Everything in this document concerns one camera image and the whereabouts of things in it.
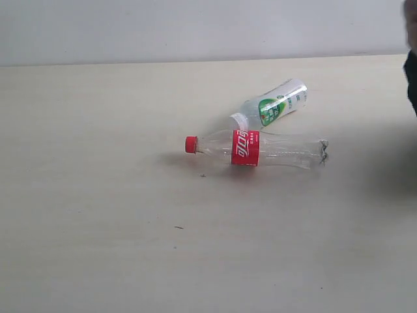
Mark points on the clear cola bottle red label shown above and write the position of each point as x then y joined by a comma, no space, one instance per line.
257,148

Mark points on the black sleeved forearm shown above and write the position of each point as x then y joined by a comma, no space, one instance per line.
409,11

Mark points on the clear bottle green white label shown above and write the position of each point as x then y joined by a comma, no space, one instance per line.
259,112

